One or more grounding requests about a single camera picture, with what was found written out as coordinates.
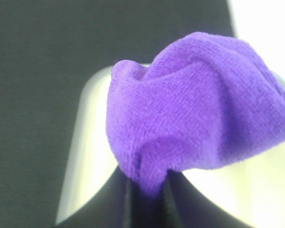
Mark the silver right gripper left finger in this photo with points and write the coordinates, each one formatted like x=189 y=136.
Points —
x=100 y=188

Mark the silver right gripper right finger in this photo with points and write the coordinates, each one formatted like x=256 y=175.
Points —
x=246 y=194

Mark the purple microfiber towel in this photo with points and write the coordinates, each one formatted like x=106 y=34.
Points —
x=206 y=101

